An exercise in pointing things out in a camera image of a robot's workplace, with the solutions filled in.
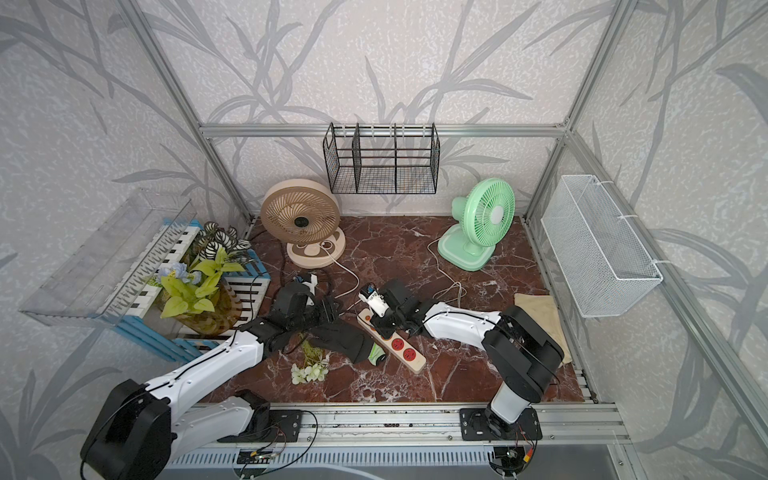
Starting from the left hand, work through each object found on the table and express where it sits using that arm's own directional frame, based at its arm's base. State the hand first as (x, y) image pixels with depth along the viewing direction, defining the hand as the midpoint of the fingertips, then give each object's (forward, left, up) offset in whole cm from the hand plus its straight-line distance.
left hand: (338, 305), depth 85 cm
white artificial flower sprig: (-15, +5, -6) cm, 17 cm away
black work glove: (-5, -1, -9) cm, 11 cm away
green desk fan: (+21, -43, +16) cm, 50 cm away
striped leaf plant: (+12, +34, +15) cm, 39 cm away
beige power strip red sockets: (-9, -16, -6) cm, 20 cm away
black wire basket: (+50, -11, +15) cm, 53 cm away
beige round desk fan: (+23, +11, +14) cm, 29 cm away
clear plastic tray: (-5, +49, +20) cm, 53 cm away
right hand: (-2, -10, -4) cm, 11 cm away
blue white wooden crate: (-12, +38, +16) cm, 43 cm away
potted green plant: (-6, +29, +14) cm, 33 cm away
